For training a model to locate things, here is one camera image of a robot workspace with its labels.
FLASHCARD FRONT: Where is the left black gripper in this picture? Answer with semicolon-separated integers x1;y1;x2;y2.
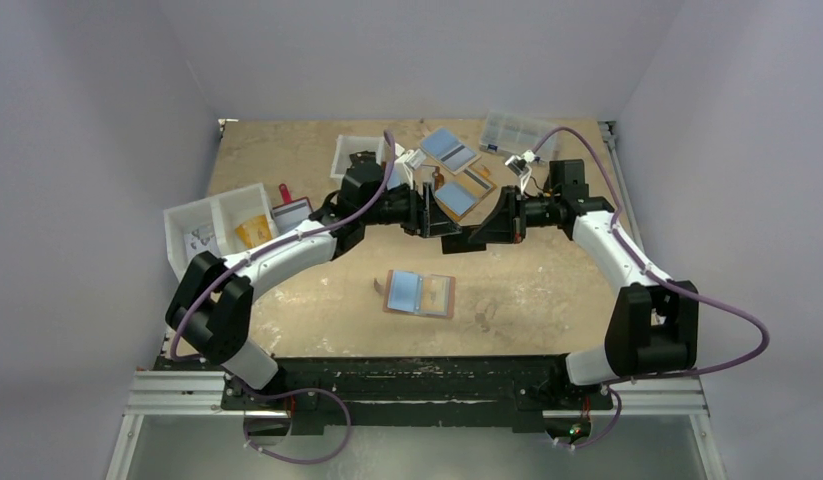
361;180;460;239

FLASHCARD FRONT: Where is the pink card holder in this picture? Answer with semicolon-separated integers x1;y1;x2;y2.
373;270;456;319

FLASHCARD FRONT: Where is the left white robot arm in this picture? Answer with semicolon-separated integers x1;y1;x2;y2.
165;161;462;409

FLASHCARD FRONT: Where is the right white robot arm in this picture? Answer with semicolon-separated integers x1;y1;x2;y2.
464;160;699;407

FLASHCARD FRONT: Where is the orange card holder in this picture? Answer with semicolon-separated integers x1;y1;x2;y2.
434;167;497;221

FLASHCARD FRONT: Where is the brown open card holder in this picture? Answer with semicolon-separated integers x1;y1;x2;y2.
395;162;445;192

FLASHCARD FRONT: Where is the gold card in pink holder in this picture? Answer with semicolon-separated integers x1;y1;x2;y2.
420;276;451;316

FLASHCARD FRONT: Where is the white card holder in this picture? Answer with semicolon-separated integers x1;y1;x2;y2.
420;128;481;175

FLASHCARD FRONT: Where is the red card holder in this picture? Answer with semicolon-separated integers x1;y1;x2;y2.
271;183;313;235

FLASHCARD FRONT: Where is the orange card in bin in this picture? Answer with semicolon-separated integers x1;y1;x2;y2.
235;215;274;249

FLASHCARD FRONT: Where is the printed card in bin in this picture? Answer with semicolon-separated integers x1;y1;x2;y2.
183;224;221;263

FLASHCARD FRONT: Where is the clear plastic organizer box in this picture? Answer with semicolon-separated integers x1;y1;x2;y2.
478;110;558;157

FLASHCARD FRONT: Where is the black object in box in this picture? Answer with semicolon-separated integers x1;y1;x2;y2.
347;151;379;175

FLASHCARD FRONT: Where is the small white square box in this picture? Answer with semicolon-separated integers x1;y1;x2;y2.
329;135;387;186

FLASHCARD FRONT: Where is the white two-compartment bin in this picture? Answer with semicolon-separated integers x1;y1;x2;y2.
163;183;280;279

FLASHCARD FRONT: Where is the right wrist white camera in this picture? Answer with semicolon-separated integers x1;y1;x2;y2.
504;150;539;194

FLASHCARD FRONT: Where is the wrist white camera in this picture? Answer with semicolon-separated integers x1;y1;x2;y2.
504;150;539;194
389;149;427;189

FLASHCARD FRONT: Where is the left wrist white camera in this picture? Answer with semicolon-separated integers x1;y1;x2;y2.
389;149;427;189

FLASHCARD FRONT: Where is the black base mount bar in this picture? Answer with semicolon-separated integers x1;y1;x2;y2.
220;354;612;435

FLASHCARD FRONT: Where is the aluminium frame rail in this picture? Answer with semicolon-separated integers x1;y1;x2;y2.
106;370;727;479

